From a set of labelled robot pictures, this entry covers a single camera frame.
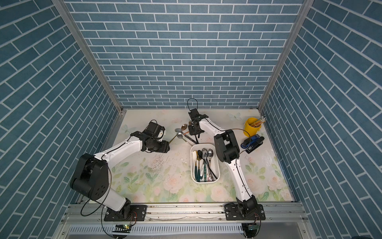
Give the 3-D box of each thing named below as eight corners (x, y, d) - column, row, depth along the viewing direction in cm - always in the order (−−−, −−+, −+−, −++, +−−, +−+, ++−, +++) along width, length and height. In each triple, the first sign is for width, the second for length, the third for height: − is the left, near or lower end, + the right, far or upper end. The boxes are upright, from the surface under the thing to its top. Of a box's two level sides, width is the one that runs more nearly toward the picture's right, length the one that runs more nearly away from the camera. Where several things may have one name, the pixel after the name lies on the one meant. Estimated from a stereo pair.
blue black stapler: (247, 154, 97) (249, 150, 94) (239, 145, 101) (241, 142, 98) (264, 143, 103) (266, 140, 100) (256, 135, 107) (257, 132, 104)
